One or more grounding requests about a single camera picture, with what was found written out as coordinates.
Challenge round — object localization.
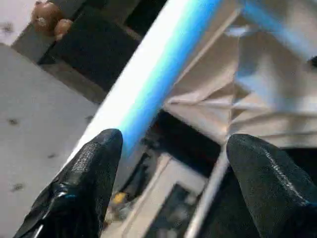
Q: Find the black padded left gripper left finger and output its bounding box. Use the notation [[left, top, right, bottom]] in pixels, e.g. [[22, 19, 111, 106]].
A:
[[15, 129, 123, 238]]

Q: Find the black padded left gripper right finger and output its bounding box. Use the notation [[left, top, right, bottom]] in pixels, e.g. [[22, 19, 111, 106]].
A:
[[226, 134, 317, 238]]

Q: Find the brown round object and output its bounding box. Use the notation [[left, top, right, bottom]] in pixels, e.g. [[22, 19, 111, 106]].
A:
[[53, 19, 74, 41], [31, 0, 60, 36]]

